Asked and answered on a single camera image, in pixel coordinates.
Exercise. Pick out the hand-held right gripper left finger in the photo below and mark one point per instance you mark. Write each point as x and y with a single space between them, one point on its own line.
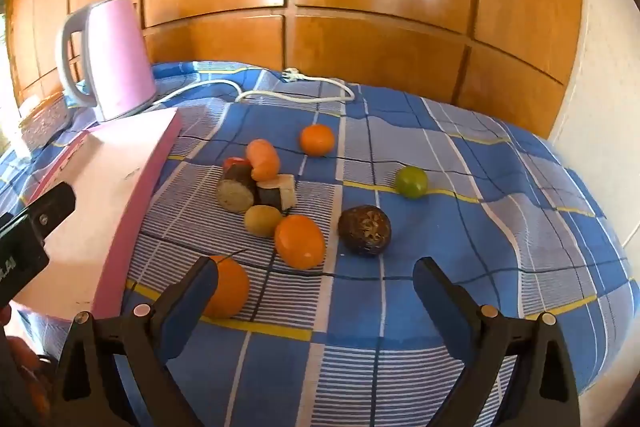
190 307

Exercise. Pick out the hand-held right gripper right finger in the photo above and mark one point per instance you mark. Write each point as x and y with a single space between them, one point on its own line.
440 302

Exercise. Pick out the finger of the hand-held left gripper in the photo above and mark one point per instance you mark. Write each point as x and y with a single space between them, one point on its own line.
50 207

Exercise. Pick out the pink white cutting board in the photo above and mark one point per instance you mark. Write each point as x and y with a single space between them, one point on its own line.
85 207

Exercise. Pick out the large orange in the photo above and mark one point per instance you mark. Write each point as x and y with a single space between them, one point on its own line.
231 289

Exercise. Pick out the dark brown cut fruit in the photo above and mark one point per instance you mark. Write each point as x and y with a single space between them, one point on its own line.
364 229

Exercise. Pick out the yellow-green kiwi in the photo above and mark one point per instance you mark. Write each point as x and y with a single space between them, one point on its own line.
262 221

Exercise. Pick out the large eggplant piece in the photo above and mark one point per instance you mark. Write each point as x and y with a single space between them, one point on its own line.
235 196

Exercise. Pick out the green lime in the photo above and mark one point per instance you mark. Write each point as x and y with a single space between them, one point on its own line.
411 182

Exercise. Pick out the small eggplant piece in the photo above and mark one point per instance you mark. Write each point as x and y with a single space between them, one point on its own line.
277 196

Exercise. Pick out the person's left hand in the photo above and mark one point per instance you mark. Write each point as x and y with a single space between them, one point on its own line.
30 377

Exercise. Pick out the blue plaid blanket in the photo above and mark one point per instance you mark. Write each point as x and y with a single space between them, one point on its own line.
450 257

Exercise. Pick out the red tomato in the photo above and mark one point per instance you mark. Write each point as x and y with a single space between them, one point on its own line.
236 163

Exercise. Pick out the pink electric kettle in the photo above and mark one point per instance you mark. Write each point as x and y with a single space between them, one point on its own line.
120 57

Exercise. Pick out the round orange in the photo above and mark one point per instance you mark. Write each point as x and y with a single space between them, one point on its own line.
317 140

